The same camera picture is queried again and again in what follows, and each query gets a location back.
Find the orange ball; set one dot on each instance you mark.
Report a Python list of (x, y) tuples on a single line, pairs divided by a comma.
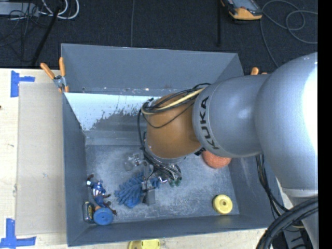
[(216, 161)]

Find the blue and red toy figure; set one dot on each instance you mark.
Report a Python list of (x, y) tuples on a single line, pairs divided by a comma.
[(99, 191)]

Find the yellow round disc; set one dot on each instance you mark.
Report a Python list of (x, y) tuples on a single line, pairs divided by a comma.
[(145, 244), (222, 204)]

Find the blue fuzzy cloth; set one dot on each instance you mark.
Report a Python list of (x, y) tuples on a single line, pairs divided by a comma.
[(129, 192)]

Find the grey metal bin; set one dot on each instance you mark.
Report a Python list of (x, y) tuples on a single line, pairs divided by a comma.
[(186, 204)]

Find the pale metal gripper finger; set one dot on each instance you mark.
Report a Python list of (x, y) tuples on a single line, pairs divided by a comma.
[(144, 193), (150, 197)]

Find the pale flat board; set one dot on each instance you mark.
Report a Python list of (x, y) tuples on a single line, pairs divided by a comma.
[(39, 152)]

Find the clear glass thing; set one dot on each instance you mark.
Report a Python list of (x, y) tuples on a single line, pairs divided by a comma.
[(132, 161)]

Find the blue round disc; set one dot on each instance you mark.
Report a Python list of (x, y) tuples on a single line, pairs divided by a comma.
[(103, 216)]

